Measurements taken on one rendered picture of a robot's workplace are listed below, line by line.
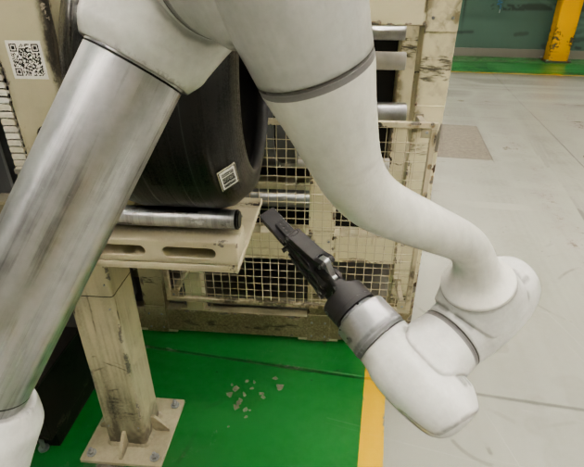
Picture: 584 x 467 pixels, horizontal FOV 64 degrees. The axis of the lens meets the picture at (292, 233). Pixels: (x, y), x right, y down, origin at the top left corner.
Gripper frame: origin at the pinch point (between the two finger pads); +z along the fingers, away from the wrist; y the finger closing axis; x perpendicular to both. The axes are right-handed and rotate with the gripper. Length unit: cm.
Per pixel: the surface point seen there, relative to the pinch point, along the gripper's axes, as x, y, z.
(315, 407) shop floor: -1, 109, -12
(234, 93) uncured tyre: 6.7, -12.2, 20.1
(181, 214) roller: -9.8, 15.0, 24.1
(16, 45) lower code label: -19, -10, 63
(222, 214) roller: -2.8, 14.9, 18.3
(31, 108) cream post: -23, 1, 58
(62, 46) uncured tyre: -13.1, -20.0, 40.2
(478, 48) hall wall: 717, 530, 366
